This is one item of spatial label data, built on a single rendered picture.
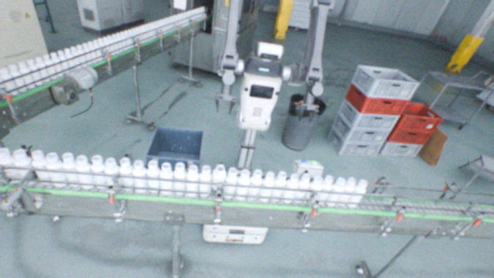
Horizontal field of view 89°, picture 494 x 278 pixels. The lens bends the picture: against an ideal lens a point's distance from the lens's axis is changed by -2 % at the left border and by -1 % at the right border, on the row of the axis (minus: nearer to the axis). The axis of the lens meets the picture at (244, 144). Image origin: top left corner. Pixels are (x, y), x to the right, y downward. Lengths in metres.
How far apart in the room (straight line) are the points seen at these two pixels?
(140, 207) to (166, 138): 0.65
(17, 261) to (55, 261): 0.24
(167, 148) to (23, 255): 1.29
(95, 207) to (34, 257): 1.15
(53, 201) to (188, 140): 0.84
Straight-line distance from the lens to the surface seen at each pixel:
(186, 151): 1.89
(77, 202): 1.42
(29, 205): 1.45
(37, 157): 1.35
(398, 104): 3.62
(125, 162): 1.25
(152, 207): 1.32
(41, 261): 2.45
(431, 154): 4.45
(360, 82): 3.43
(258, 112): 1.65
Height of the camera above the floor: 1.96
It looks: 37 degrees down
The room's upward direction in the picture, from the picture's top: 12 degrees clockwise
